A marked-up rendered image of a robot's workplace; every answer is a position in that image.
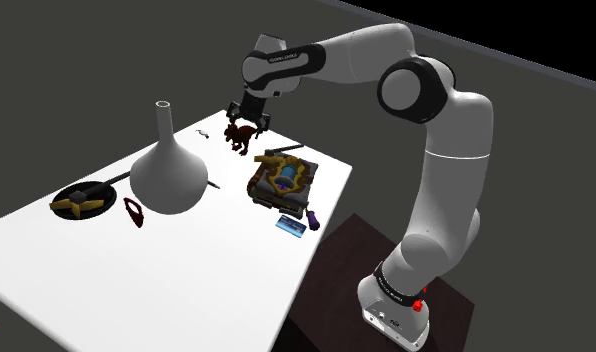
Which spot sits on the gold cross-shaped object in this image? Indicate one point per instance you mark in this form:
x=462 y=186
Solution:
x=86 y=205

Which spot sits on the black frying pan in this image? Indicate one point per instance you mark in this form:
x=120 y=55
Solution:
x=100 y=192

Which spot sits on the blue card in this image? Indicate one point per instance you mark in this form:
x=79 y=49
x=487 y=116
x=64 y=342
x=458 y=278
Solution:
x=291 y=226

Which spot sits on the dark red oval object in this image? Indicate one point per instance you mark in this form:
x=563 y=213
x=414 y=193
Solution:
x=134 y=212

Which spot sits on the white long-necked vase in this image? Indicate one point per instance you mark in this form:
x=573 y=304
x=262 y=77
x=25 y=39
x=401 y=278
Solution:
x=169 y=175

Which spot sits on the black thin pencil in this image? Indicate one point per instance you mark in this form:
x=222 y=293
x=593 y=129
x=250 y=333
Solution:
x=213 y=184

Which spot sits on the black pen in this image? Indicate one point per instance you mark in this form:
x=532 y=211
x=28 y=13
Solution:
x=284 y=148

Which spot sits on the small silver eyeglasses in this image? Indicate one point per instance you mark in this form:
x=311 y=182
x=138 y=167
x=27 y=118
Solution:
x=202 y=133

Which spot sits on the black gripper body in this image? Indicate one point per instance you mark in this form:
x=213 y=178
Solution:
x=251 y=108

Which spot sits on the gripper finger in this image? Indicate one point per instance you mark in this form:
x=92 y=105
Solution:
x=264 y=123
x=232 y=113

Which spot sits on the ornate gold-trimmed grey book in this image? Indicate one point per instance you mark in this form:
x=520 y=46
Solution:
x=283 y=180

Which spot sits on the purple small bottle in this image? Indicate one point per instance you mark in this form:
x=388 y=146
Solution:
x=312 y=220

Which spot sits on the dark red dinosaur figure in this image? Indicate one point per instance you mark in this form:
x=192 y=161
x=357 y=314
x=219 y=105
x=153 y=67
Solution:
x=241 y=134

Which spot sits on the dark robot stand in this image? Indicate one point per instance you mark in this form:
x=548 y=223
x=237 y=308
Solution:
x=337 y=292

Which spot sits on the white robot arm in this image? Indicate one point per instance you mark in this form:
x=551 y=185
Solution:
x=444 y=204

